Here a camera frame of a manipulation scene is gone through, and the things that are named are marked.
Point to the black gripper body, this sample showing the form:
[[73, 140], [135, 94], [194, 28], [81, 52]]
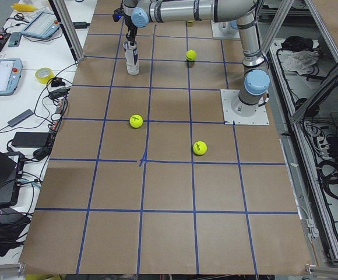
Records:
[[129, 24]]

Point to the yellow tennis ball front left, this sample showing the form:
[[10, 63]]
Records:
[[199, 148]]

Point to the yellow tennis ball front centre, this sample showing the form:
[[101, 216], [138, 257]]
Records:
[[136, 121]]

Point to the grey usb hub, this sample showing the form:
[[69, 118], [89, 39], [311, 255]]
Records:
[[21, 117]]

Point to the aluminium frame post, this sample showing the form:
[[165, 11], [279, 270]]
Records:
[[61, 13]]

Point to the white crumpled cloth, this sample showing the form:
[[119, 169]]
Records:
[[301, 62]]

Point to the clear tennis ball can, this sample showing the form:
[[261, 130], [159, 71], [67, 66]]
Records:
[[131, 56]]

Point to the yellow tennis ball front right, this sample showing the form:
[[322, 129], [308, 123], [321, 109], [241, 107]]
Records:
[[191, 55]]

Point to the black power adapter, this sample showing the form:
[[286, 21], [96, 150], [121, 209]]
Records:
[[30, 139]]

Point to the black wrist camera blue light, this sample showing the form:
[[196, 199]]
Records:
[[118, 14]]

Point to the teach pendant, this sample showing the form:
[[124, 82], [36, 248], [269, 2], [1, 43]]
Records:
[[42, 27], [10, 73]]

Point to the teach pendant near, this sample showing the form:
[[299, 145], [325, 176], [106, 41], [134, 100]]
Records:
[[10, 73]]

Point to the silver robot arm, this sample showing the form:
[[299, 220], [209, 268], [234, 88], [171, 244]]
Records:
[[230, 19]]

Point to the yellow tennis ball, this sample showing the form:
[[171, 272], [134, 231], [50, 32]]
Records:
[[136, 121], [191, 55], [199, 148]]

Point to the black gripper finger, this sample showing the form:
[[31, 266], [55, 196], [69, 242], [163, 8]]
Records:
[[128, 37], [133, 39]]

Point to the yellow tape roll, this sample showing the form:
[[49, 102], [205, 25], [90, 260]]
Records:
[[44, 75]]

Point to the teach pendant far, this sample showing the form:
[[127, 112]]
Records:
[[42, 27]]

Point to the black laptop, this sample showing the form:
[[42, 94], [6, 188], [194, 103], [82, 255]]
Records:
[[11, 170]]

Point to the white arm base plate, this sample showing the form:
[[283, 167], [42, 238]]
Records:
[[237, 113]]

